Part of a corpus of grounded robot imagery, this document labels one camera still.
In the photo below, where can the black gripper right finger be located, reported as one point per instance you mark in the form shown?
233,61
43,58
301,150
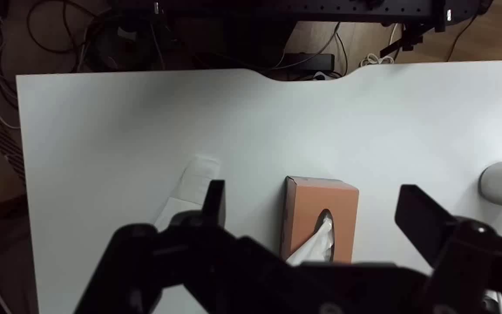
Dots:
418,213

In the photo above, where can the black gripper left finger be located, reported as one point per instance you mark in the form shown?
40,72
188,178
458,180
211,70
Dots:
214,201

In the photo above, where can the translucent white tissue sheet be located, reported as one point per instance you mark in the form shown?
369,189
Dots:
192,185

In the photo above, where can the orange tissue box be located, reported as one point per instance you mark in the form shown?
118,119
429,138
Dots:
321,206

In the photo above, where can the black power strip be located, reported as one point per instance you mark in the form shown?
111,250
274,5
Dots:
308,61

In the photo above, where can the black mesh panel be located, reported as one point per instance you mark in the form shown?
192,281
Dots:
9,152

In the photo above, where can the black clamp bracket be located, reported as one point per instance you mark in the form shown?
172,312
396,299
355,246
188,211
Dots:
404,39

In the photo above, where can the black perforated metal rail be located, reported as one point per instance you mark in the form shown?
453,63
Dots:
296,9

